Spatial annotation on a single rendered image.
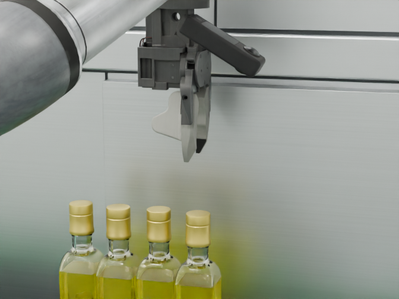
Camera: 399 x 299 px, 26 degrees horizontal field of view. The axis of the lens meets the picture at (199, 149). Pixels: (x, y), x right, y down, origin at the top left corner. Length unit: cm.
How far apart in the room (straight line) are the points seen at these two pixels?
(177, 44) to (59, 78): 43
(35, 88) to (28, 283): 83
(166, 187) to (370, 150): 31
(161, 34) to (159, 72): 5
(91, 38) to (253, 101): 54
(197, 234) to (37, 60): 53
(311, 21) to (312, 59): 6
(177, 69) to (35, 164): 40
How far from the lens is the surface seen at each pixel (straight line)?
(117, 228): 121
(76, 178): 140
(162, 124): 113
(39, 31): 71
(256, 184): 128
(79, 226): 124
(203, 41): 112
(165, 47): 113
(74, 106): 138
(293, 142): 126
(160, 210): 120
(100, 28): 76
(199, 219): 117
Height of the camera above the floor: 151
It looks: 13 degrees down
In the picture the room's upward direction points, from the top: straight up
